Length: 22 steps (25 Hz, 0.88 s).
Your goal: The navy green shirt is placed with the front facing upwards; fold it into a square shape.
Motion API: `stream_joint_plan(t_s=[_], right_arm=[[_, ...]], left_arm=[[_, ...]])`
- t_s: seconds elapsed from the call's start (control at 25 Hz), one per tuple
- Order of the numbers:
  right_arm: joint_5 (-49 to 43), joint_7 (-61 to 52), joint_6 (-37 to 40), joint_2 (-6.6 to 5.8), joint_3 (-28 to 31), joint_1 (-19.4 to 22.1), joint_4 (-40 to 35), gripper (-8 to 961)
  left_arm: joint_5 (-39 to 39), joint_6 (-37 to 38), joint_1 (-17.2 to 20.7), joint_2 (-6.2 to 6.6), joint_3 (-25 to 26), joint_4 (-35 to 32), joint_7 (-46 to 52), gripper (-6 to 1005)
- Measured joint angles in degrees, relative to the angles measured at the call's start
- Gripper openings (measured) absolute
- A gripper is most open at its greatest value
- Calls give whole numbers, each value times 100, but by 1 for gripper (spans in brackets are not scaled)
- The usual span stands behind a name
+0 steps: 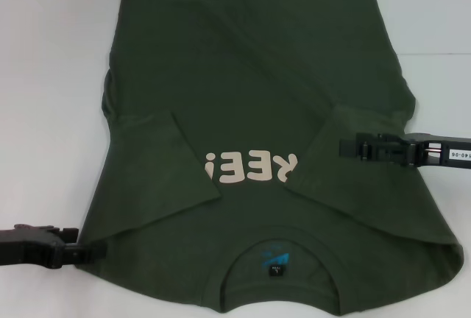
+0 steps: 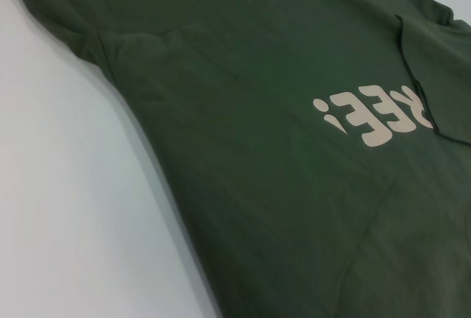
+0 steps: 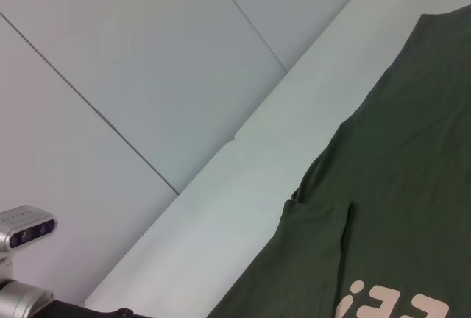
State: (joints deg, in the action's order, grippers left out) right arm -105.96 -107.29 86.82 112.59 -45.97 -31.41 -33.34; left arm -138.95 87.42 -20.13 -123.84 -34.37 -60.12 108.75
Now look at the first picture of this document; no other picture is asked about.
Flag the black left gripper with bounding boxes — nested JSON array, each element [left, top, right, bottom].
[[0, 223, 109, 270]]

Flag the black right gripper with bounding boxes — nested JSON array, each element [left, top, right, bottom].
[[338, 131, 471, 169]]

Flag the dark green FREE! t-shirt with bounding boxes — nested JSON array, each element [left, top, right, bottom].
[[75, 0, 464, 318]]

